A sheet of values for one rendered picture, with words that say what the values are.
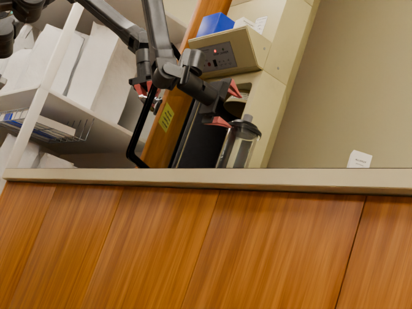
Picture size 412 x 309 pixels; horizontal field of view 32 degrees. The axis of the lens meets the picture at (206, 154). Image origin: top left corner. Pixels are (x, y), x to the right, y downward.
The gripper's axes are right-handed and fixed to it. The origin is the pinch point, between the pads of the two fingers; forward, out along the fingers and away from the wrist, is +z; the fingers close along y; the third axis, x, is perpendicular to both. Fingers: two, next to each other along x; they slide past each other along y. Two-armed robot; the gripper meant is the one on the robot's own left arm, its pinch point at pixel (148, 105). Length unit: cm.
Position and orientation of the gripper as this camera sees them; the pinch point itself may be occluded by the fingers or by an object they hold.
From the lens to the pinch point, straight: 232.1
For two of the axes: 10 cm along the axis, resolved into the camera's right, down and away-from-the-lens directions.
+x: -2.9, -3.5, -8.9
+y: -9.5, 2.1, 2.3
